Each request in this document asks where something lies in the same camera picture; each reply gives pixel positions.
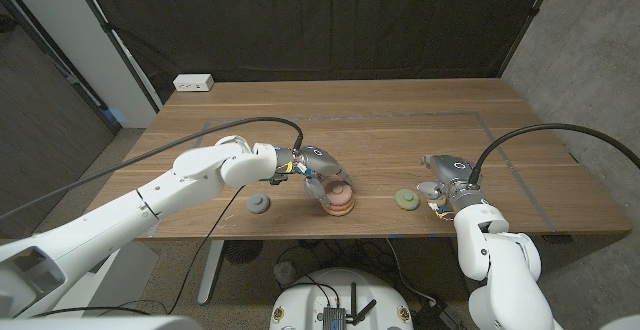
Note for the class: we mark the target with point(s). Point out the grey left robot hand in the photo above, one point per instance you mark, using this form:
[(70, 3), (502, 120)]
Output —
[(320, 162)]

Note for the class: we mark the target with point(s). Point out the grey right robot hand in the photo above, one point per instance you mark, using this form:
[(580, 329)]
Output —
[(452, 170)]

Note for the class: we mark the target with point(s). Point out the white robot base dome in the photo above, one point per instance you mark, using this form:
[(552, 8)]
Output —
[(305, 300)]

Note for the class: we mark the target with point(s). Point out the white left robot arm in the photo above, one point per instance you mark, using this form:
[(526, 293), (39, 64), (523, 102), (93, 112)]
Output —
[(125, 220)]

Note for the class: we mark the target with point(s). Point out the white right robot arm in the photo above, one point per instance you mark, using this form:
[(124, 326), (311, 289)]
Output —
[(500, 270)]

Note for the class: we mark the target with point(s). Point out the grey round floor object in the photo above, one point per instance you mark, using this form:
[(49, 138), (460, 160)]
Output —
[(285, 272)]

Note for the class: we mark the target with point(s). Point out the black round floor fan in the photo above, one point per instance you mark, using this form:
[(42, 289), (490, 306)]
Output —
[(242, 251)]

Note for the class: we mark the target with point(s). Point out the black backdrop curtain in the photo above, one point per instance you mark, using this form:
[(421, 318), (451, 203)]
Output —
[(320, 20)]

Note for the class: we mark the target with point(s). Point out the black power adapter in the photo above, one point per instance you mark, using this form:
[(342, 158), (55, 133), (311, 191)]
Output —
[(432, 316)]

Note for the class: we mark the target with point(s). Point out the white power strip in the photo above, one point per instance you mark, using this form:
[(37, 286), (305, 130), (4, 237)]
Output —
[(193, 82)]

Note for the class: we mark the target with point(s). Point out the white table leg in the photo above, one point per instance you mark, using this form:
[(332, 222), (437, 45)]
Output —
[(210, 270)]

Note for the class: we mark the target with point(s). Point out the radio box with black antennas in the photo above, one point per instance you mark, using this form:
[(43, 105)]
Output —
[(334, 316)]

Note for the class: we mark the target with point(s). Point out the black backdrop stand pole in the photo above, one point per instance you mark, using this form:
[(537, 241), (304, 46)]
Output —
[(115, 45), (530, 20)]

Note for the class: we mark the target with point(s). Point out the white robot torso edge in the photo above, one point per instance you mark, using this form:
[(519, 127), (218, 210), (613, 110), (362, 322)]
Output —
[(100, 324)]

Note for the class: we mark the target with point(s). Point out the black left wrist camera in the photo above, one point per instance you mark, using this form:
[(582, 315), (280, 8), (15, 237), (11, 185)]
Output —
[(278, 178)]

